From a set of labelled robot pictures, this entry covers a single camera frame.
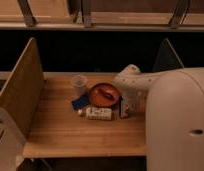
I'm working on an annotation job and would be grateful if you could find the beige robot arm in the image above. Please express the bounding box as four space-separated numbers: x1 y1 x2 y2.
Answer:
114 65 204 171

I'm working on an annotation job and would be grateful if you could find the white pill bottle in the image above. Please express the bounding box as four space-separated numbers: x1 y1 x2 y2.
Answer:
78 107 112 120

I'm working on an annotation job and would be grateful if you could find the orange bowl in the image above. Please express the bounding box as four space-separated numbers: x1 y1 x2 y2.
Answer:
89 83 121 107

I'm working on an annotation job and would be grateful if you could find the beige cylindrical gripper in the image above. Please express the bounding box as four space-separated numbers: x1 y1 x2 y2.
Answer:
123 91 140 116

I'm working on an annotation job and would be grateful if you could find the wooden upper shelf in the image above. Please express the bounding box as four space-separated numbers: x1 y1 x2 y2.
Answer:
0 0 204 32

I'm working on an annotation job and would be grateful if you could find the left wooden side panel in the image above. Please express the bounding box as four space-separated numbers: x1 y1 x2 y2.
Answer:
0 38 44 141

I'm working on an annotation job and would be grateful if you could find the red item in bowl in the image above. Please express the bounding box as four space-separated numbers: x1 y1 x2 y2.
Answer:
98 88 115 100

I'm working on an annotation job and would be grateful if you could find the translucent plastic cup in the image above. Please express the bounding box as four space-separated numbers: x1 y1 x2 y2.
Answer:
71 75 87 96

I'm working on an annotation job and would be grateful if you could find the blue flat object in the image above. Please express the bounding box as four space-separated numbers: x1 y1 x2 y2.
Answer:
71 95 89 110

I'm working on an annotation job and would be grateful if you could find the right dark side panel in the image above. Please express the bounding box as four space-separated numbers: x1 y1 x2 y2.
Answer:
152 38 184 72

